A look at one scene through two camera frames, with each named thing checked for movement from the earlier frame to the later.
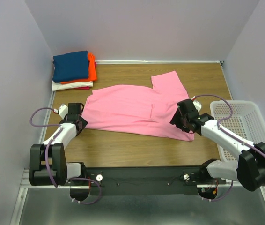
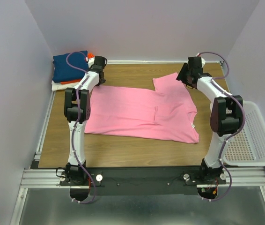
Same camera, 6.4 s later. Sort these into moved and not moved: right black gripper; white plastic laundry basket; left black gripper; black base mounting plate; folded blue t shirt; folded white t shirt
Moved: left black gripper; right black gripper
Not moved: folded blue t shirt; white plastic laundry basket; folded white t shirt; black base mounting plate
